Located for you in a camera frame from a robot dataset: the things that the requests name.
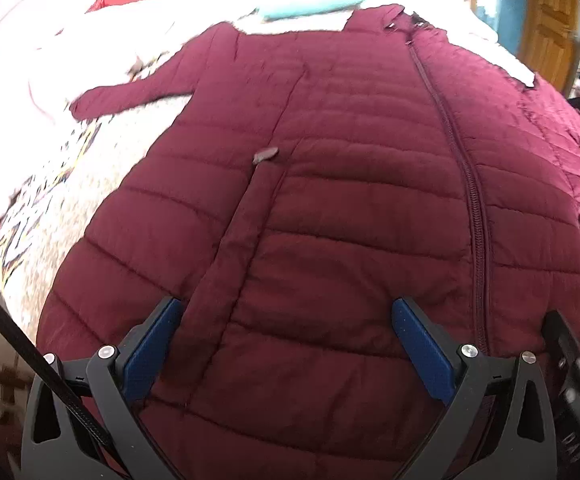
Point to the printed bedspread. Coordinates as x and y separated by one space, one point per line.
64 200

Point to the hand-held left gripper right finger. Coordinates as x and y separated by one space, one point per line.
422 350

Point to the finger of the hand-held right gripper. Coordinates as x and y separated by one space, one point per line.
567 345

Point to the maroon puffer coat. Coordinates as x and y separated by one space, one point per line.
330 200

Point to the pink white quilt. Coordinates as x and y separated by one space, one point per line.
84 55

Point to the teal pillow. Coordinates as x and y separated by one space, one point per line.
305 7

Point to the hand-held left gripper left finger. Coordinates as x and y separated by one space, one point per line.
149 345

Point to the wooden door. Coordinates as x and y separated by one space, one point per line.
547 20

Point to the red cloth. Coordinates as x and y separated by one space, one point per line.
119 1

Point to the teal doorway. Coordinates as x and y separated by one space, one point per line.
500 0

